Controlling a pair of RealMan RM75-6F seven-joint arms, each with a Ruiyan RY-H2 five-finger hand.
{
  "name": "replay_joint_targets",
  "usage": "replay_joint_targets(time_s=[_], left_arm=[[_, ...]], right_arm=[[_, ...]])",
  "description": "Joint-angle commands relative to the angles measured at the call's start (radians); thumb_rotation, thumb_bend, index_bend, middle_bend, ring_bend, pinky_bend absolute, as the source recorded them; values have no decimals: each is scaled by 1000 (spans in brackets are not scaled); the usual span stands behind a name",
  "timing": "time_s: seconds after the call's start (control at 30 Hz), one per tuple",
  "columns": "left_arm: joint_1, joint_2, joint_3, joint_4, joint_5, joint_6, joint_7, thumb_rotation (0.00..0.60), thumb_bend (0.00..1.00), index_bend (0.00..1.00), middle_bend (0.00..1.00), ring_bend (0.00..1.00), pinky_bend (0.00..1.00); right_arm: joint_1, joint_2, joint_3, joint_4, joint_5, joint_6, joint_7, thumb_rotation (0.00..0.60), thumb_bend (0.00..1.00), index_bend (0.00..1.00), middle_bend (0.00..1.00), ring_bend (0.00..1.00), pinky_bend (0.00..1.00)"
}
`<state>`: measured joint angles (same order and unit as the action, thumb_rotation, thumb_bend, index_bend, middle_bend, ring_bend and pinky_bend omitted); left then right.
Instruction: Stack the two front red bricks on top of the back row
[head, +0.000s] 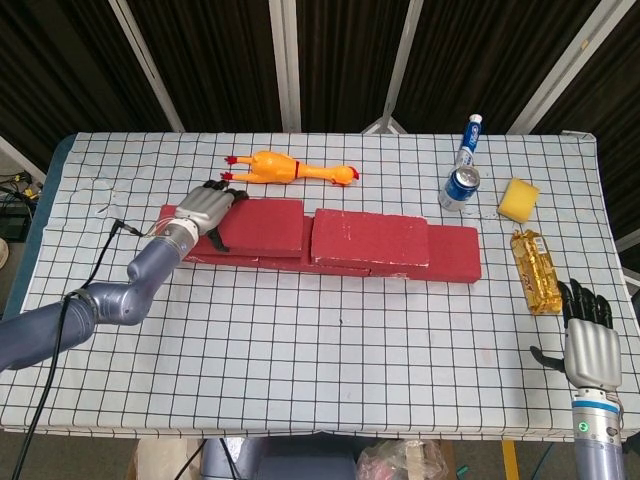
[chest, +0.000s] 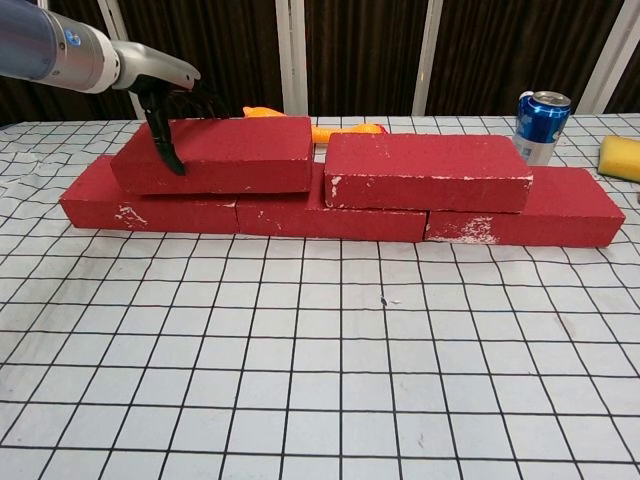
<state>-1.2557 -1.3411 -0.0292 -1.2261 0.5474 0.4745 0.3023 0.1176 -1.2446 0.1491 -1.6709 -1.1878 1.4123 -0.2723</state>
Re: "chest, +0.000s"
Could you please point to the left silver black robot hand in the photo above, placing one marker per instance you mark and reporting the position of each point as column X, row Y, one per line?
column 150, row 62

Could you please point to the red brick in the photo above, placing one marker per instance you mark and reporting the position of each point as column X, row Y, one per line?
column 425, row 160
column 300, row 220
column 90, row 210
column 565, row 210
column 240, row 150

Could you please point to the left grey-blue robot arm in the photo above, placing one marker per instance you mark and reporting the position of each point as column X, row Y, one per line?
column 50, row 50

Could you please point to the dark brown curtain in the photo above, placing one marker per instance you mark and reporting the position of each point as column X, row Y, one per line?
column 235, row 50

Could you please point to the yellow rubber chicken toy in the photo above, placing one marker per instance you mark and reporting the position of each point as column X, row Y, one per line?
column 325, row 135

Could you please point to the white black grid tablecloth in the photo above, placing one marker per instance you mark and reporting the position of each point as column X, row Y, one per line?
column 350, row 350

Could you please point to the blue drink can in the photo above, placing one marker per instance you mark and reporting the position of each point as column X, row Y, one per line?
column 542, row 122

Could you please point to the yellow sponge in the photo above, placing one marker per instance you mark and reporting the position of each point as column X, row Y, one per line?
column 622, row 157

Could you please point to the white metal frame post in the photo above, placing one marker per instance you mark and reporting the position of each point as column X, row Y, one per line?
column 607, row 55
column 427, row 55
column 292, row 55
column 114, row 20

